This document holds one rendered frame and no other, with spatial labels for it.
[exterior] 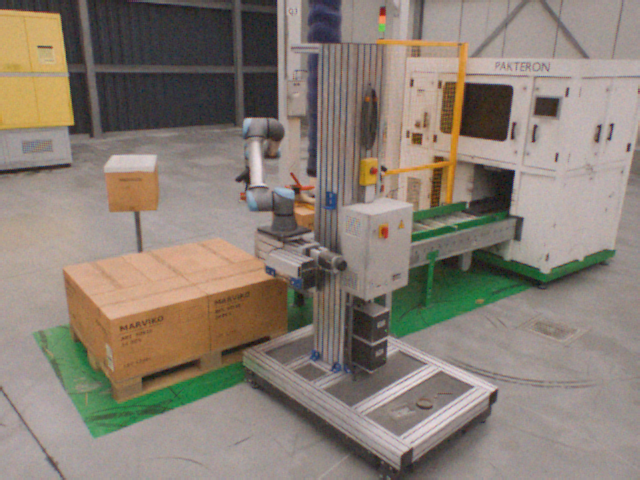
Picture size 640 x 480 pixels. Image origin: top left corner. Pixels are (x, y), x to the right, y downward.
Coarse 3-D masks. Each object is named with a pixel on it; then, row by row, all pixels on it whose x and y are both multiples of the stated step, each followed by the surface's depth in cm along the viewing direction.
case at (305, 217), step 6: (294, 204) 406; (300, 204) 406; (306, 204) 406; (294, 210) 392; (300, 210) 392; (306, 210) 392; (312, 210) 393; (300, 216) 383; (306, 216) 383; (312, 216) 386; (300, 222) 384; (306, 222) 385; (312, 222) 388; (312, 228) 389
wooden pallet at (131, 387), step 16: (80, 336) 385; (272, 336) 392; (208, 352) 363; (240, 352) 388; (96, 368) 365; (160, 368) 344; (192, 368) 367; (208, 368) 366; (112, 384) 337; (128, 384) 334; (144, 384) 349; (160, 384) 349
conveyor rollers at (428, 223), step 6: (438, 216) 534; (444, 216) 537; (450, 216) 534; (456, 216) 538; (462, 216) 535; (468, 216) 539; (474, 216) 536; (414, 222) 512; (420, 222) 516; (426, 222) 514; (432, 222) 516; (438, 222) 519; (444, 222) 517; (450, 222) 521; (456, 222) 517; (414, 228) 498; (420, 228) 496; (426, 228) 498
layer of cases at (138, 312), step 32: (128, 256) 414; (160, 256) 415; (192, 256) 416; (224, 256) 418; (96, 288) 357; (128, 288) 358; (160, 288) 359; (192, 288) 360; (224, 288) 361; (256, 288) 373; (96, 320) 341; (128, 320) 323; (160, 320) 336; (192, 320) 349; (224, 320) 364; (256, 320) 380; (96, 352) 356; (128, 352) 329; (160, 352) 342; (192, 352) 356
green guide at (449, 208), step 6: (450, 204) 540; (456, 204) 545; (462, 204) 551; (426, 210) 520; (432, 210) 526; (438, 210) 531; (444, 210) 536; (450, 210) 542; (456, 210) 547; (462, 210) 553; (414, 216) 512; (420, 216) 517; (426, 216) 523; (432, 216) 528
